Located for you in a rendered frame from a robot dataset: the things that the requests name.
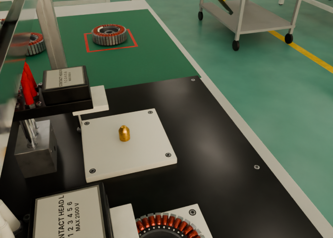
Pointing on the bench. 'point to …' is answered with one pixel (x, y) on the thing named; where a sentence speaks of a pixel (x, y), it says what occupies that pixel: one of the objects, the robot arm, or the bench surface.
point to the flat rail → (14, 57)
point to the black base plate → (224, 167)
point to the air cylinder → (37, 151)
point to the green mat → (148, 36)
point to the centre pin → (124, 133)
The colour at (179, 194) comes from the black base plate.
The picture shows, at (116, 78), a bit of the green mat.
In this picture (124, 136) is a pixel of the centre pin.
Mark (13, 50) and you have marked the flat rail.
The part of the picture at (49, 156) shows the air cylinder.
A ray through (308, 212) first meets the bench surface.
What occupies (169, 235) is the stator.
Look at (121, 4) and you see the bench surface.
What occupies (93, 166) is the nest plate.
